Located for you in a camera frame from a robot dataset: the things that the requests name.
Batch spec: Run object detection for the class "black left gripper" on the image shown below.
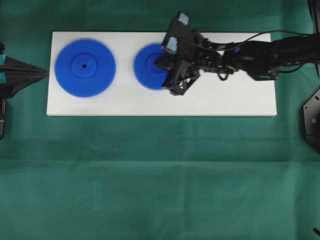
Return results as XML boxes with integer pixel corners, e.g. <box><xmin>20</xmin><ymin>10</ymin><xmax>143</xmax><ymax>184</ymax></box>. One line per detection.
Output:
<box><xmin>0</xmin><ymin>42</ymin><xmax>49</xmax><ymax>99</ymax></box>

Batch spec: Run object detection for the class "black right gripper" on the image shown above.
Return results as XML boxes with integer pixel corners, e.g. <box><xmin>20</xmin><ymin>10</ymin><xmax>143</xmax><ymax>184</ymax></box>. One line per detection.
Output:
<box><xmin>155</xmin><ymin>11</ymin><xmax>225</xmax><ymax>96</ymax></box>

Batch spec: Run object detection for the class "small blue gear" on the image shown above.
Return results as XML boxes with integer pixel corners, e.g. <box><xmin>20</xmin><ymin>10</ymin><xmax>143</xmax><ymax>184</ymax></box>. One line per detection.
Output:
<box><xmin>133</xmin><ymin>43</ymin><xmax>168</xmax><ymax>91</ymax></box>

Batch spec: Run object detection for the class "large blue gear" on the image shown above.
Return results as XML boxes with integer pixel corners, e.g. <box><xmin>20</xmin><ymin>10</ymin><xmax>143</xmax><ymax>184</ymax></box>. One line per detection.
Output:
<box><xmin>54</xmin><ymin>38</ymin><xmax>116</xmax><ymax>98</ymax></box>

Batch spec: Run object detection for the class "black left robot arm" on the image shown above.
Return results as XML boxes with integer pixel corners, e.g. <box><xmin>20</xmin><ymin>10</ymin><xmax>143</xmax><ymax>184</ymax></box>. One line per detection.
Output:
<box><xmin>0</xmin><ymin>42</ymin><xmax>49</xmax><ymax>138</ymax></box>

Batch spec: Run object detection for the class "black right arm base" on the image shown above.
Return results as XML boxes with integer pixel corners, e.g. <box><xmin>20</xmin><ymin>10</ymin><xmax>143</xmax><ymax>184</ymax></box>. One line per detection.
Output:
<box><xmin>302</xmin><ymin>89</ymin><xmax>320</xmax><ymax>153</ymax></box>

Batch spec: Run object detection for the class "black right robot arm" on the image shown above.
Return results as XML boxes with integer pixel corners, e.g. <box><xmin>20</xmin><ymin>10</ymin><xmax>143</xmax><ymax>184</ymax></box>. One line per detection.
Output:
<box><xmin>154</xmin><ymin>11</ymin><xmax>320</xmax><ymax>96</ymax></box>

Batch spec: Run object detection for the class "white rectangular board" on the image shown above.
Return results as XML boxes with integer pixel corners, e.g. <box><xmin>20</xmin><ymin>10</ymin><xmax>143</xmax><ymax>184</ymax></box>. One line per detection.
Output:
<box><xmin>46</xmin><ymin>31</ymin><xmax>277</xmax><ymax>116</ymax></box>

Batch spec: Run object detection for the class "green table cloth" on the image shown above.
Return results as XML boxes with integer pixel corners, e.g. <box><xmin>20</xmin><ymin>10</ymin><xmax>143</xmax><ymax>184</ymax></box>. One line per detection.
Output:
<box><xmin>0</xmin><ymin>0</ymin><xmax>320</xmax><ymax>240</ymax></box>

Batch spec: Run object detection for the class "black cable bundle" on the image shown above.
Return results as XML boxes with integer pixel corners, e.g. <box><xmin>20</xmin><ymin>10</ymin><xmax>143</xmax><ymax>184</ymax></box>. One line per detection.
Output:
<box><xmin>308</xmin><ymin>0</ymin><xmax>320</xmax><ymax>35</ymax></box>

